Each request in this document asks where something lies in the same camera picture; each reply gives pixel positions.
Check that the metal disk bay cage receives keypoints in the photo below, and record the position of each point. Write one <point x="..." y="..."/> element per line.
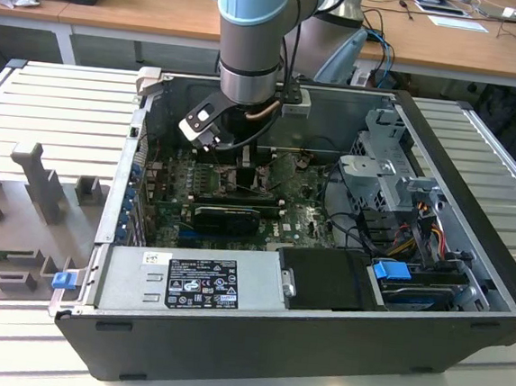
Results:
<point x="368" y="171"/>

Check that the white power adapter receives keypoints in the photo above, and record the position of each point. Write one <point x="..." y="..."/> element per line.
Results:
<point x="360" y="77"/>

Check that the black plastic shroud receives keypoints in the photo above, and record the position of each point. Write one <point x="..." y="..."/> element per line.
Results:
<point x="327" y="278"/>

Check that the white camera on black bracket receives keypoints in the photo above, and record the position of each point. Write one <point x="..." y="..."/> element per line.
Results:
<point x="190" y="128"/>

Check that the hard disk in blue carrier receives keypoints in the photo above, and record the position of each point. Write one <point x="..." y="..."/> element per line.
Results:
<point x="391" y="272"/>

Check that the grey camera box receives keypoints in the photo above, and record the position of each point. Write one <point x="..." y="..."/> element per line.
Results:
<point x="298" y="108"/>

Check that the wooden desk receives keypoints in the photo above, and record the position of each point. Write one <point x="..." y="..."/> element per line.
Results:
<point x="134" y="10"/>

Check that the black PC case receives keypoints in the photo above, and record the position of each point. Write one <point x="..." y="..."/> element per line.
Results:
<point x="271" y="352"/>

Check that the black graphics card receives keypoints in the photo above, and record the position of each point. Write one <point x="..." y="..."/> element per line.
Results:
<point x="224" y="221"/>

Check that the blue case latch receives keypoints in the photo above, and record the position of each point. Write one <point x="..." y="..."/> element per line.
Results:
<point x="62" y="281"/>

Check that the green motherboard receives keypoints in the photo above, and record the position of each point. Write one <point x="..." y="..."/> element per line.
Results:
<point x="301" y="219"/>

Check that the silver power supply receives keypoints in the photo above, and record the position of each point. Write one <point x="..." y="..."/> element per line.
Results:
<point x="133" y="277"/>

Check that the white paper sheet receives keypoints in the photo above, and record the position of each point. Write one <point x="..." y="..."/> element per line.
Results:
<point x="458" y="24"/>

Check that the round coin battery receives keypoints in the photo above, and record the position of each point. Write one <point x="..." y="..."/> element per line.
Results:
<point x="304" y="160"/>

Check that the CPU socket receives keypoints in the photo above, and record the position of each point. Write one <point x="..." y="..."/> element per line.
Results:
<point x="225" y="181"/>

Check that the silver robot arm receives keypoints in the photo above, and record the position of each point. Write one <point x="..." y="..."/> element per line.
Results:
<point x="248" y="43"/>

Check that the grey parts rack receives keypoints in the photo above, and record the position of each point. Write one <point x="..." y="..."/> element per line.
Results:
<point x="12" y="207"/>

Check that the pale blue teach pendant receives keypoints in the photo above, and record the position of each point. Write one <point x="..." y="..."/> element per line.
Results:
<point x="342" y="56"/>

